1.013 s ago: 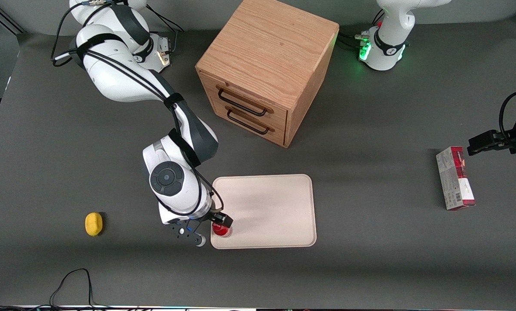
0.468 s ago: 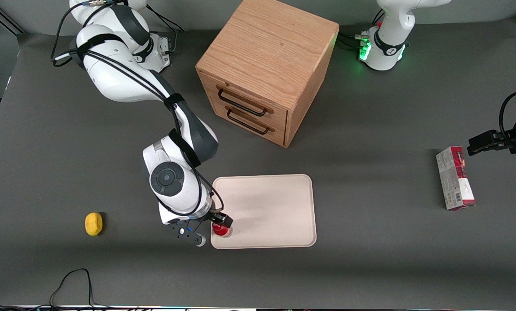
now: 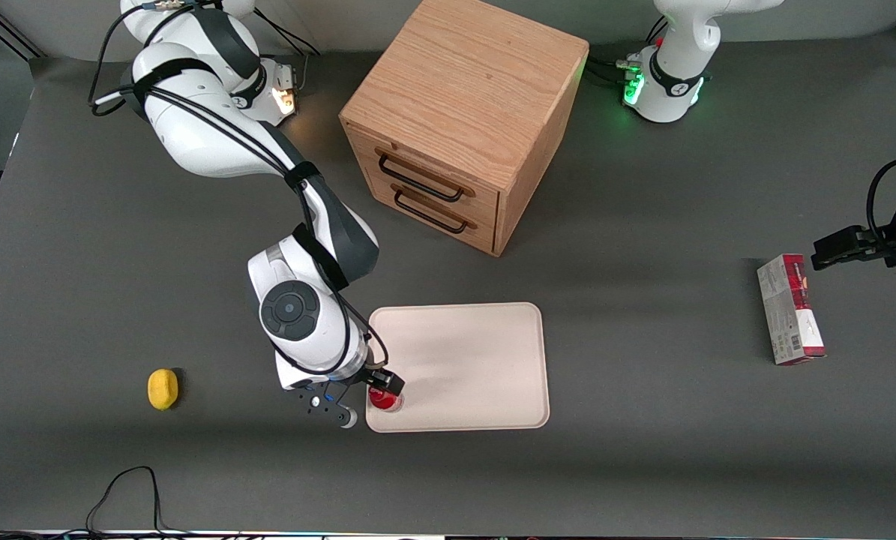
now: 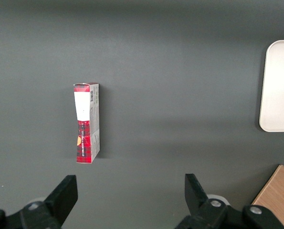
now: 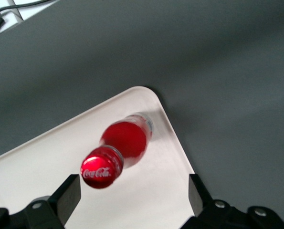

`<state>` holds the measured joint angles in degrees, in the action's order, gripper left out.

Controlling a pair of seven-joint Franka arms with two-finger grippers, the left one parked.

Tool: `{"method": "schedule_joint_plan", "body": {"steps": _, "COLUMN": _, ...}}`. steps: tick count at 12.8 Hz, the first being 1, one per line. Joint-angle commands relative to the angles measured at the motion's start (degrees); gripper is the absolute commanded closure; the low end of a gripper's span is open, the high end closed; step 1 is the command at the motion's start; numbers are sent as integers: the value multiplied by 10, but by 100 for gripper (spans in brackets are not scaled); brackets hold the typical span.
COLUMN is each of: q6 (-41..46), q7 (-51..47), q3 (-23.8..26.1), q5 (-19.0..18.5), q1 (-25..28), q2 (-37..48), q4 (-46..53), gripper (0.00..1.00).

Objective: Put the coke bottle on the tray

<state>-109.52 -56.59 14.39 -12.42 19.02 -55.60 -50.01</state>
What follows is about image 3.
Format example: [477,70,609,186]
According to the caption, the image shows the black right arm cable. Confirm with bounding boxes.
[90,0,390,376]

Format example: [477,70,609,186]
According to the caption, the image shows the beige rectangular tray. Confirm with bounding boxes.
[365,302,551,434]

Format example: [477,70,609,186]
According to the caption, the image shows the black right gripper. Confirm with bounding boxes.
[365,366,406,397]

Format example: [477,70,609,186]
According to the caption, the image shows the wooden drawer cabinet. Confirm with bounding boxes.
[339,0,590,258]

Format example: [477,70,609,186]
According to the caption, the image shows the black drawer handle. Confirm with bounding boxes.
[376,152,467,203]
[393,189,469,235]

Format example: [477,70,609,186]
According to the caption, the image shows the black left arm base cables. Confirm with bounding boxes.
[586,19,667,89]

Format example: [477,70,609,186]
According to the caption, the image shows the black cable on table edge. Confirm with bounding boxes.
[0,466,193,540]

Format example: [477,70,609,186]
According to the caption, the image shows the black arm base cables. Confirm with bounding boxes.
[586,19,667,89]
[251,13,322,92]

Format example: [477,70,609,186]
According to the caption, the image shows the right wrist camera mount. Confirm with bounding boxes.
[289,381,360,431]

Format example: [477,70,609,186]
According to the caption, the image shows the yellow lemon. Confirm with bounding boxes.
[147,368,180,411]

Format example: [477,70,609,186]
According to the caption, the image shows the dark metal frame bar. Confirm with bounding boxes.
[0,0,45,61]

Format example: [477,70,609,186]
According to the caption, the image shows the black right arm base cables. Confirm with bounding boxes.
[251,13,322,92]

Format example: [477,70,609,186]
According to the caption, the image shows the grey and red carton box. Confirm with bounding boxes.
[757,253,827,366]

